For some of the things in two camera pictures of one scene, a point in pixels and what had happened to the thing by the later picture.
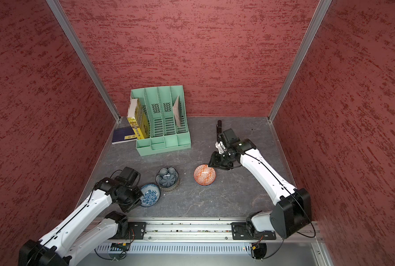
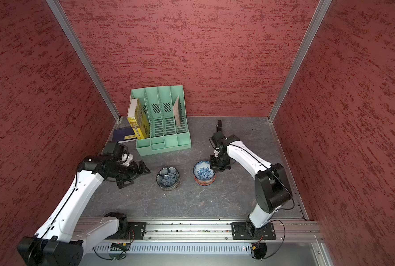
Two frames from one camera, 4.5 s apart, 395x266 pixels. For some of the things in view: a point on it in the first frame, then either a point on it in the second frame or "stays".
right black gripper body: x=223 y=160 stays
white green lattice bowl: x=168 y=189 stays
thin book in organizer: x=176 y=112 stays
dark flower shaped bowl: x=167 y=177 stays
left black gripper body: x=130 y=199 -> x=122 y=173
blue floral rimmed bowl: x=151 y=195 -> x=202 y=171
